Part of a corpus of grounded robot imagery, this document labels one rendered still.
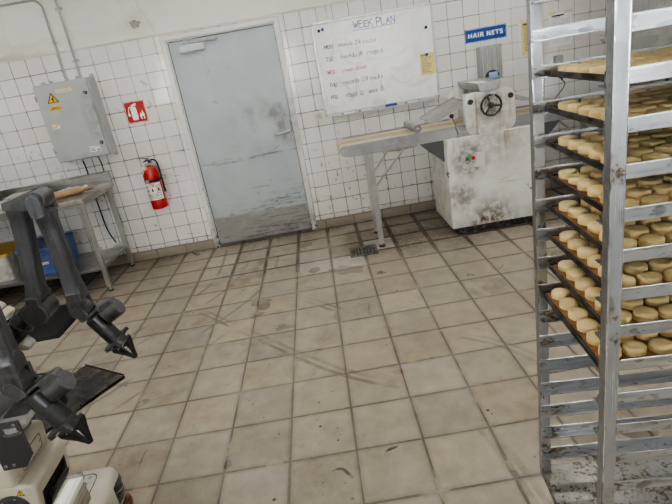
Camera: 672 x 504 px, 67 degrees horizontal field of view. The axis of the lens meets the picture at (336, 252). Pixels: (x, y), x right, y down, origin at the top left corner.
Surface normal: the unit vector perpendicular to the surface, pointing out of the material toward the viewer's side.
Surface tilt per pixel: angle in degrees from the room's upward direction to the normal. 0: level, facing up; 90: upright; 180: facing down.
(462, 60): 90
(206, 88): 90
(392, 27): 90
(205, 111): 90
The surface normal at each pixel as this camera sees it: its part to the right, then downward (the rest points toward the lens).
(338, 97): 0.06, 0.34
